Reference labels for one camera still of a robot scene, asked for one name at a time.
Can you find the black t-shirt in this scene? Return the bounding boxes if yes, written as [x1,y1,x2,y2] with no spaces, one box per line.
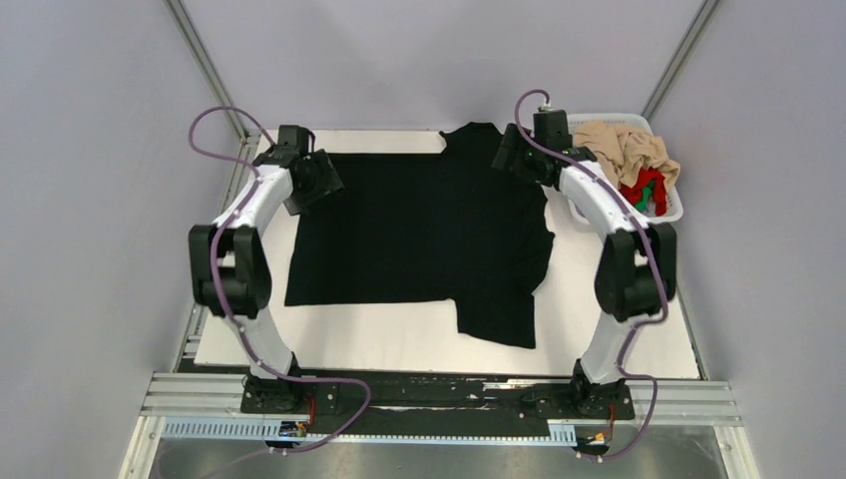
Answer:
[284,123,555,349]

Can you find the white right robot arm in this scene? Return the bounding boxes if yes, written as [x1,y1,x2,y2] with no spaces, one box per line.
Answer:
[493,107,676,417]

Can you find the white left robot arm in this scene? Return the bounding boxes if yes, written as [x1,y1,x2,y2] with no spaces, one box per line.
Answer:
[189,125,343,412]

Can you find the beige t-shirt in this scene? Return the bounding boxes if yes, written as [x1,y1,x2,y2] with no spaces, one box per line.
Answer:
[574,121,681,195]

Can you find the red t-shirt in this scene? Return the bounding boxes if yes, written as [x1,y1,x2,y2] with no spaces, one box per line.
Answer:
[620,169,667,216]

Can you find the white plastic laundry basket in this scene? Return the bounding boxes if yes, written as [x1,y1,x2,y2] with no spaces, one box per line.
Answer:
[569,114,683,223]

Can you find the green t-shirt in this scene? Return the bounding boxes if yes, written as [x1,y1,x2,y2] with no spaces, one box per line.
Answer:
[634,181,654,213]

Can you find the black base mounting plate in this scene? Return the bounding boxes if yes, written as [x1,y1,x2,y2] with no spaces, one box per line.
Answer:
[240,369,635,436]

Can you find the aluminium frame rail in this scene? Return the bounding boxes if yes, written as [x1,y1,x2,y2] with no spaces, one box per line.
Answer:
[163,0,257,158]

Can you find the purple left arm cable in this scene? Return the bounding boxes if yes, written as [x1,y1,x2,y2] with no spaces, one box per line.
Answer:
[188,105,373,457]

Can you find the white slotted cable duct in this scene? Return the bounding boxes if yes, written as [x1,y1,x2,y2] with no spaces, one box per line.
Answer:
[160,417,577,447]

